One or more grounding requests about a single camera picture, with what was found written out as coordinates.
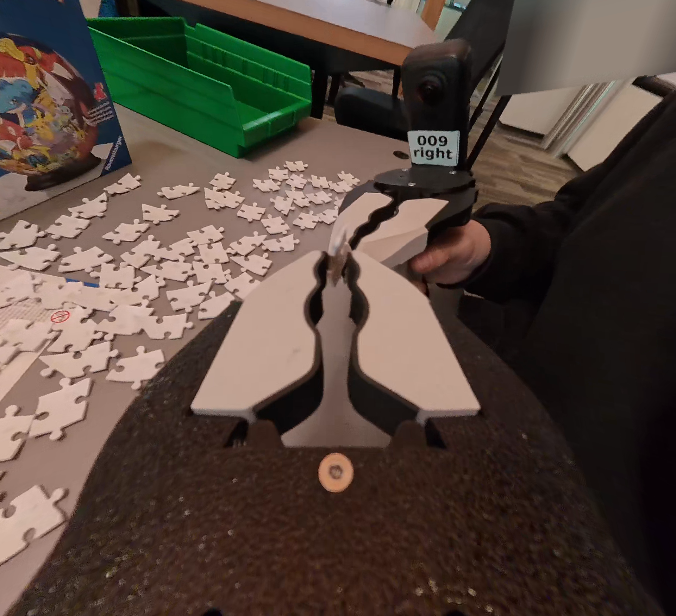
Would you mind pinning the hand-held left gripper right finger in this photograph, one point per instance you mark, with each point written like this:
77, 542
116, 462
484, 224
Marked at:
412, 352

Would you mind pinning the pile of white puzzle pieces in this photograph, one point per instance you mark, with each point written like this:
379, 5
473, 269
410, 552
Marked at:
126, 317

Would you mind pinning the person's right hand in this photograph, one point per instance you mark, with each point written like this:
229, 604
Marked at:
464, 257

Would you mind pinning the blue puzzle box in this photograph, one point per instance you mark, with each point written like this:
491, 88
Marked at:
53, 98

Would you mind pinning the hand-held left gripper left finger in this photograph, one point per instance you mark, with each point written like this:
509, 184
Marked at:
264, 346

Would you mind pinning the printed instruction sheet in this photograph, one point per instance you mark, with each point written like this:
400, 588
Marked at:
61, 316

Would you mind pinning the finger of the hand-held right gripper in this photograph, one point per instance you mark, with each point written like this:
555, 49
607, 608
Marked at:
417, 217
359, 209

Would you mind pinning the wooden table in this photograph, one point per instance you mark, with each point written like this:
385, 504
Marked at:
317, 14

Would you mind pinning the green plastic bin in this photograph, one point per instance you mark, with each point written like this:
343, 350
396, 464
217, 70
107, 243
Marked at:
158, 72

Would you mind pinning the person's right forearm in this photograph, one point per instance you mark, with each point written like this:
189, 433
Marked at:
528, 257

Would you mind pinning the black chair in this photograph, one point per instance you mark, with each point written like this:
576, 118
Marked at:
364, 109

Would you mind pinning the white puzzle piece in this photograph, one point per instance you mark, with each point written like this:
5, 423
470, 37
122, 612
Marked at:
338, 238

